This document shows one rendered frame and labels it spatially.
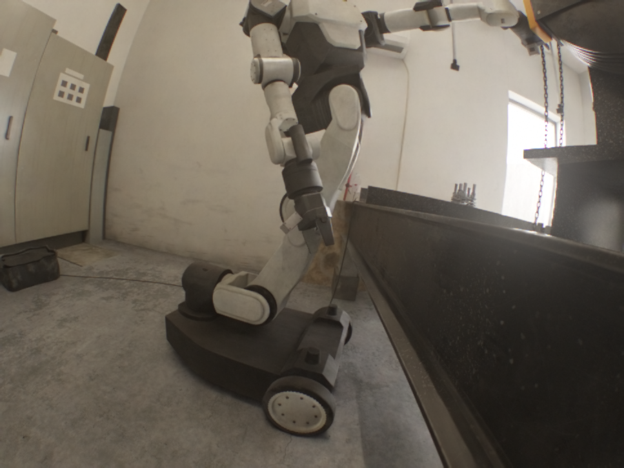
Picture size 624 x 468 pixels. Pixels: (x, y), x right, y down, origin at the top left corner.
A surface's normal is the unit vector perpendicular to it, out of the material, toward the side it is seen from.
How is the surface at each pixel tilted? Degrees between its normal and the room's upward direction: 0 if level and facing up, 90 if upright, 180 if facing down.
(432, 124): 90
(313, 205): 68
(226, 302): 90
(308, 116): 111
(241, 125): 90
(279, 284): 90
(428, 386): 0
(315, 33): 101
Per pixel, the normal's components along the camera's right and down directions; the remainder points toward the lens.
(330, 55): 0.40, 0.68
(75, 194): 0.99, 0.15
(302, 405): -0.22, 0.11
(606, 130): -0.97, -0.12
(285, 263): -0.26, 0.51
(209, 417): 0.15, -0.98
